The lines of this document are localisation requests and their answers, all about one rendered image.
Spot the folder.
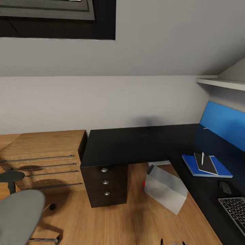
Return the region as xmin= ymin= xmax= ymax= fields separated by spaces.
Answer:
xmin=182 ymin=154 xmax=233 ymax=178

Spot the swivel chair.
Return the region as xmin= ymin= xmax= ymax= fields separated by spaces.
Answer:
xmin=0 ymin=171 xmax=61 ymax=245

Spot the mouse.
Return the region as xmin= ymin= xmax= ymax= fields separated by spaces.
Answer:
xmin=218 ymin=181 xmax=232 ymax=194

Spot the keyboard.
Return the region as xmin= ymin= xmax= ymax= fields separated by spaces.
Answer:
xmin=218 ymin=197 xmax=245 ymax=237

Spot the notebook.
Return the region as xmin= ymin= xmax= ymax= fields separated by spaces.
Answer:
xmin=194 ymin=153 xmax=218 ymax=175

